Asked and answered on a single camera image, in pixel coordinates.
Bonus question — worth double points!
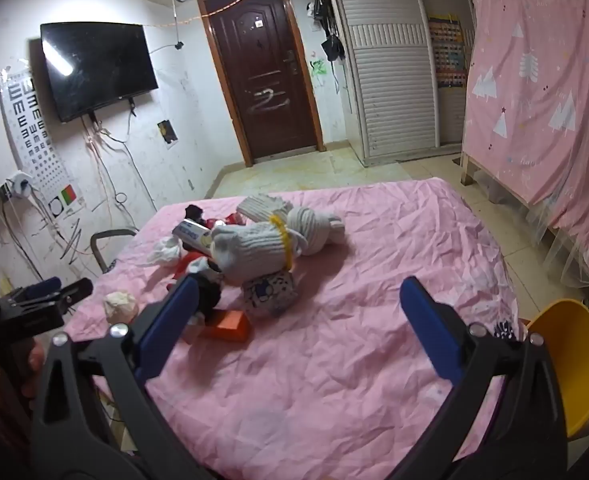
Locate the white louvered wardrobe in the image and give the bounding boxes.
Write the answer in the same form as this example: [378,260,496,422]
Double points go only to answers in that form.
[324,0,476,169]

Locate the pink bed sheet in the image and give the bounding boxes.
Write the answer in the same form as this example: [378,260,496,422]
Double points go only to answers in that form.
[63,177,526,480]

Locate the black fuzzy sock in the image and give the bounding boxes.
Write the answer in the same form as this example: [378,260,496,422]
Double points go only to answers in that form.
[193,269,224,324]

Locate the small dark wall picture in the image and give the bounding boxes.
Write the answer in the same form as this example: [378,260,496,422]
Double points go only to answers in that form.
[157,119,178,149]

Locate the knotted grey sock bundle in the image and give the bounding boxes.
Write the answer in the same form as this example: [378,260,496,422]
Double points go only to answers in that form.
[286,204,348,257]

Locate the grey sock bundle yellow band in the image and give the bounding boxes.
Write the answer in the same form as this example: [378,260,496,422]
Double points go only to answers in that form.
[209,216,306,284]

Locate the red white cloth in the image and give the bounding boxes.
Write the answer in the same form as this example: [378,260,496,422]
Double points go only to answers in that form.
[166,252,211,292]

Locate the white eye chart poster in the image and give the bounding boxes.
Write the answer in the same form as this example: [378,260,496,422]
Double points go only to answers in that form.
[0,67,86,219]

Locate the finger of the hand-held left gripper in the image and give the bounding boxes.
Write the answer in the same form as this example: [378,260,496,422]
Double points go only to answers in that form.
[54,279,95,308]
[12,276,63,303]

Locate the black wall television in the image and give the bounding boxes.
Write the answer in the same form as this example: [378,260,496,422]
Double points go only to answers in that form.
[40,22,160,124]

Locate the black wall cable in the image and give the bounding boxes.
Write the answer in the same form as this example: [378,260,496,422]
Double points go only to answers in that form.
[105,130,159,212]

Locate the ribbed grey sock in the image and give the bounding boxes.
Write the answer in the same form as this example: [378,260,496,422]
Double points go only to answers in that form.
[236,193,294,224]

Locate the pink tree print curtain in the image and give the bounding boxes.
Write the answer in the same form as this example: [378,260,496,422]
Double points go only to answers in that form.
[461,0,589,289]

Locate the dark brown door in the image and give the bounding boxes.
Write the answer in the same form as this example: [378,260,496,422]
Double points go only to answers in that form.
[197,0,325,167]

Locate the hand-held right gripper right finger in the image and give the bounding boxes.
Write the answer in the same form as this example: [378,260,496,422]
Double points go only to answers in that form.
[399,276,570,480]

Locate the wooden bunk bed frame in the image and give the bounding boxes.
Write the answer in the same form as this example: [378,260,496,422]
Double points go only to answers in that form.
[457,0,589,211]

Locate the patterned tissue pack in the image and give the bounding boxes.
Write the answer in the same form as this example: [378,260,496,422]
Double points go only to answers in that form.
[241,268,297,317]

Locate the colourful grid wall poster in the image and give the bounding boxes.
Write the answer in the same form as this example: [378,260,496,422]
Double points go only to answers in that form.
[427,13,468,90]

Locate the person's left hand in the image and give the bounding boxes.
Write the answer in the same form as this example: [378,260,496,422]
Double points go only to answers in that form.
[19,332,48,401]

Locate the white paper ball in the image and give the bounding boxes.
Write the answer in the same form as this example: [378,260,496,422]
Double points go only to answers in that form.
[103,290,140,324]

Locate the hanging black bags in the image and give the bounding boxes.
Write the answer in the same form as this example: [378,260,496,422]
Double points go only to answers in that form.
[311,0,346,62]

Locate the orange box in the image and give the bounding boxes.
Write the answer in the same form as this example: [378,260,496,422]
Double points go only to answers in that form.
[201,309,252,342]

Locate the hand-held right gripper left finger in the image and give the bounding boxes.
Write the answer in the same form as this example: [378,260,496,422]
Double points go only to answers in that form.
[30,275,215,480]

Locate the white tulle bed skirt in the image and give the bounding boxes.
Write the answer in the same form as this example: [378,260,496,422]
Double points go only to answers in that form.
[474,169,589,288]

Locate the yellow plastic chair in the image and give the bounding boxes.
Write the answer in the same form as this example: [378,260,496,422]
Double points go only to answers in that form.
[526,298,589,439]

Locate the white wall plug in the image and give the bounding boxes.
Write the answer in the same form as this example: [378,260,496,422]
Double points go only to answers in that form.
[3,172,34,202]

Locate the white tissue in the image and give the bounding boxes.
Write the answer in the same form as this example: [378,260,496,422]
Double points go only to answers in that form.
[146,236,182,267]

